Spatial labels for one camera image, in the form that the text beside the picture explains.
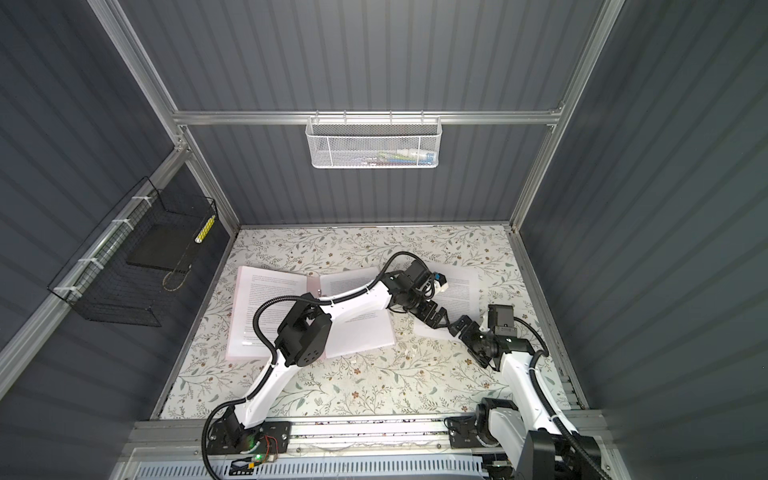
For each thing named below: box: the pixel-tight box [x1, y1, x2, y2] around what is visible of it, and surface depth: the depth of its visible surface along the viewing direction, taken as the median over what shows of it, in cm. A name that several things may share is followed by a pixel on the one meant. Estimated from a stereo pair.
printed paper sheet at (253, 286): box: [228, 266, 308, 357], surface depth 90 cm
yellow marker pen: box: [194, 215, 216, 244], surface depth 82 cm
